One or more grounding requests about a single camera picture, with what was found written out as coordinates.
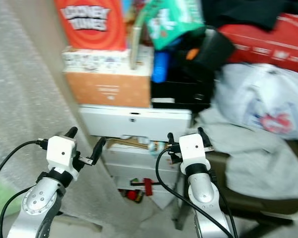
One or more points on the white box with red parts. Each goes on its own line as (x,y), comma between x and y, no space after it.
(134,168)

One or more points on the white flat panel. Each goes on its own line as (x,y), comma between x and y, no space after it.
(134,123)

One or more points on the black bag with orange patch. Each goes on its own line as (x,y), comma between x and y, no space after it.
(188,79)

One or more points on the orange cardboard box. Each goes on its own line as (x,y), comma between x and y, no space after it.
(108,89)

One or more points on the grey cloth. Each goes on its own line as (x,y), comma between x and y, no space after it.
(253,163)

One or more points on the white printed plastic bag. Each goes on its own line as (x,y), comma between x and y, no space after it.
(253,94)

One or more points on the blue bottle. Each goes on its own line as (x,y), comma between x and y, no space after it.
(161,68)

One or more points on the white patterned box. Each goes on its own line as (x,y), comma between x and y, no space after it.
(99,61)

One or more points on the tan wooden stick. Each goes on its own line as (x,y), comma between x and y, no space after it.
(136,49)

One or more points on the dark chair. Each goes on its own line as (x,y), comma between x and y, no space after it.
(263,206)

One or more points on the red flat box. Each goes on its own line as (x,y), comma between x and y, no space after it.
(268,44)

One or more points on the red Looney Tunes box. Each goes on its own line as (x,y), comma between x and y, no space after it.
(92,25)

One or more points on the green white printed bag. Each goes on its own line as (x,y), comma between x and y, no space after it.
(171,25)

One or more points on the black cloth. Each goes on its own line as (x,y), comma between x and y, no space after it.
(248,11)

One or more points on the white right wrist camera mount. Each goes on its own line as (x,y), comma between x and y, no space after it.
(193,149)

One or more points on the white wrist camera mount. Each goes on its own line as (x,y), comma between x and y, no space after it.
(62,152)
(193,149)

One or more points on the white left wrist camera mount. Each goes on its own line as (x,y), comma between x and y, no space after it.
(62,152)

